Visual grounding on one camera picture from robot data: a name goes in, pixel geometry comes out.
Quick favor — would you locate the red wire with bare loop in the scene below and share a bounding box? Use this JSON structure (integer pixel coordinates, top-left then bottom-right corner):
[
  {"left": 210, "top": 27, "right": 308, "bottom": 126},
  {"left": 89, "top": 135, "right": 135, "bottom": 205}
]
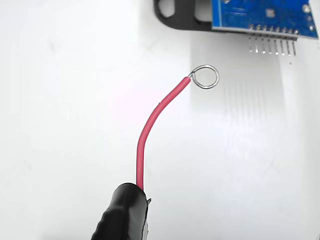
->
[{"left": 135, "top": 64, "right": 221, "bottom": 190}]

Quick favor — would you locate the blue printed circuit board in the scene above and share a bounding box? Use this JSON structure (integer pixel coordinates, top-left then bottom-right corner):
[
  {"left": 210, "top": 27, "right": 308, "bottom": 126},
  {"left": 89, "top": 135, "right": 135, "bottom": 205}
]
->
[{"left": 211, "top": 0, "right": 320, "bottom": 57}]

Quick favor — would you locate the black 3D printed bracket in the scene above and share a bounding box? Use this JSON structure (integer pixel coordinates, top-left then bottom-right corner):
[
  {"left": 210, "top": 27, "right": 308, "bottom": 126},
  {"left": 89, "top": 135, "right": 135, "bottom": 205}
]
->
[{"left": 153, "top": 0, "right": 214, "bottom": 32}]

